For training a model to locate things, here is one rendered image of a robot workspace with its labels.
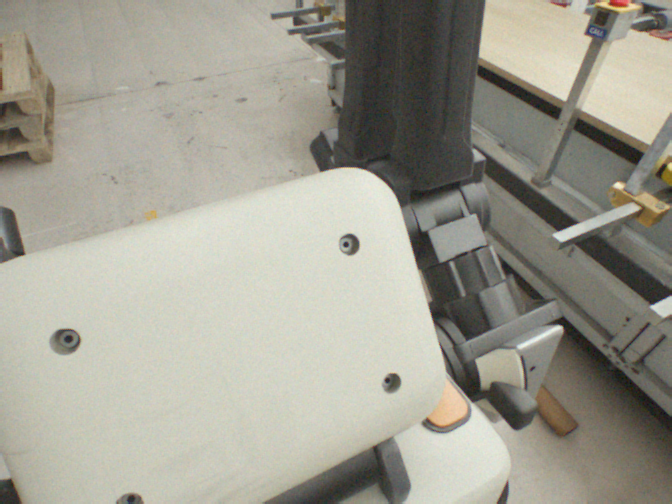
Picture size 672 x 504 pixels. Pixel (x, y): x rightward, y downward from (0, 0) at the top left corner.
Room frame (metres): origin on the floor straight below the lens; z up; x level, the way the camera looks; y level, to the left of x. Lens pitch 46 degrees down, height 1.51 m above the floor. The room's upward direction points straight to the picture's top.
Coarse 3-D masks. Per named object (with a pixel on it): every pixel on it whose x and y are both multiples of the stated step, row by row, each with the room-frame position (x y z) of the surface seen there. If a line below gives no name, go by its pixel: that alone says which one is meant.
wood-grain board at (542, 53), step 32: (512, 0) 2.46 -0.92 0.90; (512, 32) 1.96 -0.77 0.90; (544, 32) 1.96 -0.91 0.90; (576, 32) 1.96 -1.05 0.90; (480, 64) 1.66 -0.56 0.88; (512, 64) 1.60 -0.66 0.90; (544, 64) 1.60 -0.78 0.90; (576, 64) 1.60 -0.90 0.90; (608, 64) 1.60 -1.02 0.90; (640, 64) 1.60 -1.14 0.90; (544, 96) 1.37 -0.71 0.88; (608, 96) 1.33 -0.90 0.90; (640, 96) 1.33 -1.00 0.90; (608, 128) 1.14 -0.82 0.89; (640, 128) 1.12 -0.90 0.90
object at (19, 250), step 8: (0, 208) 0.37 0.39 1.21; (8, 208) 0.38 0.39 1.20; (0, 216) 0.36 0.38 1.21; (8, 216) 0.37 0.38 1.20; (0, 224) 0.35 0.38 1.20; (8, 224) 0.36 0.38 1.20; (16, 224) 0.37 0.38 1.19; (0, 232) 0.34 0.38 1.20; (8, 232) 0.35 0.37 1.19; (16, 232) 0.35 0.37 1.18; (0, 240) 0.32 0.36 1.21; (8, 240) 0.34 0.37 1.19; (16, 240) 0.34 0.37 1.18; (8, 248) 0.33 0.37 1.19; (16, 248) 0.33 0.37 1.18; (24, 248) 0.35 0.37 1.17; (0, 256) 0.27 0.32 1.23; (8, 256) 0.28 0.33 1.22; (16, 256) 0.30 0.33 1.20
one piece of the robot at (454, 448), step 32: (448, 320) 0.21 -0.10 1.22; (448, 352) 0.18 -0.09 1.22; (448, 384) 0.14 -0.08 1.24; (480, 384) 0.16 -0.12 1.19; (448, 416) 0.11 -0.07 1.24; (480, 416) 0.12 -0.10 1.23; (416, 448) 0.10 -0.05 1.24; (448, 448) 0.09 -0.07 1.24; (480, 448) 0.09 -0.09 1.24; (416, 480) 0.08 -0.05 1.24; (448, 480) 0.08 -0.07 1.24; (480, 480) 0.08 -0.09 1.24
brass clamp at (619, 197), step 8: (616, 184) 0.92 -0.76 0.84; (624, 184) 0.91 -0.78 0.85; (608, 192) 0.91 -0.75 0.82; (616, 192) 0.90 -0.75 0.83; (624, 192) 0.88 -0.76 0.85; (616, 200) 0.89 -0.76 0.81; (624, 200) 0.87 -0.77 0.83; (632, 200) 0.86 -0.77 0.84; (640, 200) 0.85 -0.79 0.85; (648, 200) 0.85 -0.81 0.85; (656, 200) 0.85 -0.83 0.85; (648, 208) 0.82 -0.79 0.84; (656, 208) 0.81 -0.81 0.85; (664, 208) 0.81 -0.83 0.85; (640, 216) 0.82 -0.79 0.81; (648, 216) 0.81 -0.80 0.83; (656, 216) 0.80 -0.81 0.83; (648, 224) 0.80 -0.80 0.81
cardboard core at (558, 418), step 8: (544, 392) 0.69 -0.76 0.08; (536, 400) 0.67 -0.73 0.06; (544, 400) 0.66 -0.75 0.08; (552, 400) 0.66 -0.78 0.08; (544, 408) 0.64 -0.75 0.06; (552, 408) 0.63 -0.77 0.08; (560, 408) 0.63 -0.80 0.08; (544, 416) 0.62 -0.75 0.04; (552, 416) 0.61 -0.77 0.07; (560, 416) 0.60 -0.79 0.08; (568, 416) 0.60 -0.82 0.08; (552, 424) 0.59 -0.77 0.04; (560, 424) 0.58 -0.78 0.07; (568, 424) 0.58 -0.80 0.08; (576, 424) 0.58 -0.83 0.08; (560, 432) 0.56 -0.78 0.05; (568, 432) 0.57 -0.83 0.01
